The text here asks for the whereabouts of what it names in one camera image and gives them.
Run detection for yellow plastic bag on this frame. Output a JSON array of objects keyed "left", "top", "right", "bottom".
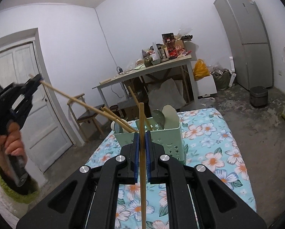
[{"left": 193, "top": 59, "right": 210, "bottom": 81}]

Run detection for green ladle spoon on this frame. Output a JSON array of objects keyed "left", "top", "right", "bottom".
[{"left": 151, "top": 110, "right": 166, "bottom": 130}]

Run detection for cream plastic rice spoon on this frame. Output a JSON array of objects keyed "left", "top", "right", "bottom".
[{"left": 162, "top": 105, "right": 179, "bottom": 129}]

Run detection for white panel door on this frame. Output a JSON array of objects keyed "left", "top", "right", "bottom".
[{"left": 0, "top": 28, "right": 85, "bottom": 173}]

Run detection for red snack box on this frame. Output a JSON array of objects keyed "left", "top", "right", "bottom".
[{"left": 168, "top": 45, "right": 187, "bottom": 59}]

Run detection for grey refrigerator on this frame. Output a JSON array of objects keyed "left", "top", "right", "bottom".
[{"left": 214, "top": 0, "right": 274, "bottom": 90}]

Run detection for floral blue tablecloth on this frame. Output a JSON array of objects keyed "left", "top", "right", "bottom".
[{"left": 86, "top": 108, "right": 257, "bottom": 228}]

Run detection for left hand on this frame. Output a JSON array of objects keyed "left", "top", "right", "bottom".
[{"left": 0, "top": 122, "right": 27, "bottom": 179}]

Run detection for white frame side table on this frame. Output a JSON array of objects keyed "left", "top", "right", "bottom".
[{"left": 92, "top": 54, "right": 198, "bottom": 106}]

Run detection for wooden chair dark seat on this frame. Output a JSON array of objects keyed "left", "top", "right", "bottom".
[{"left": 67, "top": 99, "right": 104, "bottom": 141}]

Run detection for green perforated utensil holder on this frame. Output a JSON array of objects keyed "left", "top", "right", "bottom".
[{"left": 113, "top": 117, "right": 187, "bottom": 164}]

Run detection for black trash bin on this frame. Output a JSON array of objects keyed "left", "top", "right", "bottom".
[{"left": 249, "top": 86, "right": 269, "bottom": 108}]

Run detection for green fleece sleeve forearm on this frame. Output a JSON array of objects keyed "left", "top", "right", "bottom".
[{"left": 0, "top": 164, "right": 41, "bottom": 229}]

